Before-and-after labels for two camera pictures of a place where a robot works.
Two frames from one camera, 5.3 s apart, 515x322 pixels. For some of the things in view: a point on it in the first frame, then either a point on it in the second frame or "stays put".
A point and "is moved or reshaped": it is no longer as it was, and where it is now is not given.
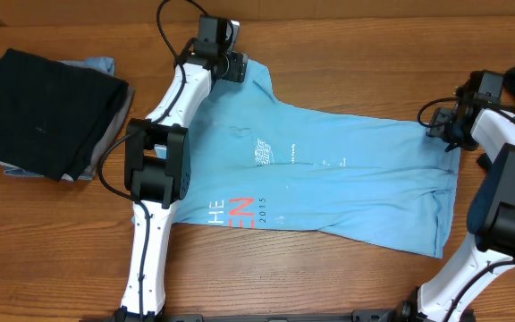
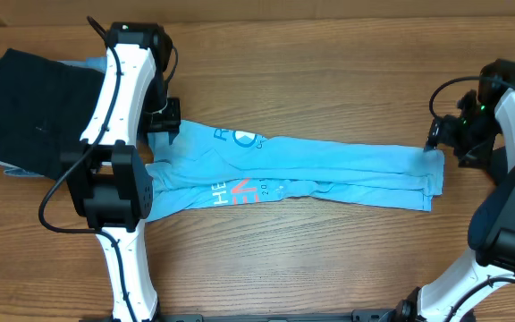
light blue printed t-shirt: x=264 y=160 is moved or reshaped
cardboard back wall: x=149 y=12 stays put
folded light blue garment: x=104 y=64 stays put
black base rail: x=372 y=315 stays put
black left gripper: x=236 y=66 → x=172 y=122
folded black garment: x=44 y=116 stays put
